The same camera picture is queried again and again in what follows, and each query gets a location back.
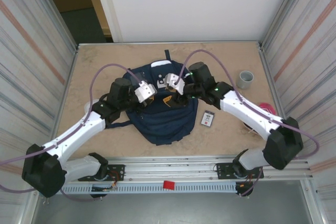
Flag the aluminium rail frame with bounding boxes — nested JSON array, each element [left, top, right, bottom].
[[26, 155, 314, 183]]

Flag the grey plastic cup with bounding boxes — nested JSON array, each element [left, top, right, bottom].
[[237, 70, 255, 90]]

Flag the black and white card pack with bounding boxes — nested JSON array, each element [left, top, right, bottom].
[[201, 112, 216, 128]]

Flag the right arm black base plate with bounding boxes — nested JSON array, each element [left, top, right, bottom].
[[215, 161, 265, 180]]

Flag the doll with pink hat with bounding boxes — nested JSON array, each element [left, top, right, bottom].
[[243, 102, 276, 133]]

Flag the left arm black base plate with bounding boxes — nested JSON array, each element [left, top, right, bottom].
[[78, 164, 125, 182]]

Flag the navy blue backpack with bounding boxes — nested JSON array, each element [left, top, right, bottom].
[[104, 50, 198, 146]]

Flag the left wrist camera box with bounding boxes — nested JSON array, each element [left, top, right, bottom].
[[134, 80, 158, 103]]

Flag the slotted cable tray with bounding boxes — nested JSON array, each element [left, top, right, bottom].
[[61, 183, 238, 195]]

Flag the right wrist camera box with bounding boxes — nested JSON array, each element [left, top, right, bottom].
[[164, 73, 186, 95]]

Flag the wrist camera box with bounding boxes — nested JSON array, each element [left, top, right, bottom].
[[164, 73, 186, 95], [134, 80, 158, 103]]

